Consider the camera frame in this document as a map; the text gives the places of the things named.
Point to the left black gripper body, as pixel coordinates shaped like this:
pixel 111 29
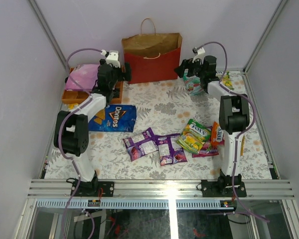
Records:
pixel 122 73

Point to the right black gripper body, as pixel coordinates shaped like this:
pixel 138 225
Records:
pixel 195 68

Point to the teal snack packet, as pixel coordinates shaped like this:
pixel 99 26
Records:
pixel 192 84

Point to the green yellow candy packet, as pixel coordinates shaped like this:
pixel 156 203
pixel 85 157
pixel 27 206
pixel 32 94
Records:
pixel 226 81

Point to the red paper bag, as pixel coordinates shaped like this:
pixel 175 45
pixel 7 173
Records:
pixel 152 57

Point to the blue Doritos chip bag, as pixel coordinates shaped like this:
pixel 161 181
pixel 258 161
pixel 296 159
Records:
pixel 114 118

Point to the yellow snack packet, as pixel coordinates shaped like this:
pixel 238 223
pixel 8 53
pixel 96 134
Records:
pixel 72 106

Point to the green spring tea candy packet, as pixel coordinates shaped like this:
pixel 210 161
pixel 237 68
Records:
pixel 194 136

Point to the orange fruits candy packet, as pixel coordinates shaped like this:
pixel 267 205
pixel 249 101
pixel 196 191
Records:
pixel 217 135

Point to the purple candy packet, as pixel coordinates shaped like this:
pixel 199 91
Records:
pixel 170 152
pixel 141 144

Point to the pink berries candy packet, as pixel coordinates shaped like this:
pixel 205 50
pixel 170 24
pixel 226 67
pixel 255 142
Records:
pixel 207 150

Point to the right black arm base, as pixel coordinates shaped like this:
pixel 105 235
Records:
pixel 216 189

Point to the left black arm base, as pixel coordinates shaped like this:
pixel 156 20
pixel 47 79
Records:
pixel 99 189

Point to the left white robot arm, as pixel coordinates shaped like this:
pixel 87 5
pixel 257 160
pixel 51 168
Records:
pixel 71 135

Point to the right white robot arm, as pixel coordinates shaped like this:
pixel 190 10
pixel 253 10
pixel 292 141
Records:
pixel 234 115

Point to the purple star cloth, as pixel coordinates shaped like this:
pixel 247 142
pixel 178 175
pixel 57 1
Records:
pixel 85 75

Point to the wooden compartment tray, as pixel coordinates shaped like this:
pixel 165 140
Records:
pixel 77 97

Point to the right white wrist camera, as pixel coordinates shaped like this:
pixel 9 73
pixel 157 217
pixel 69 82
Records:
pixel 199 53

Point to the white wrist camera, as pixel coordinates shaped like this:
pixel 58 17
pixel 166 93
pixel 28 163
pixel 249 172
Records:
pixel 112 58
pixel 199 53

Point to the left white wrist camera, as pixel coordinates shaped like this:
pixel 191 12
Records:
pixel 112 58

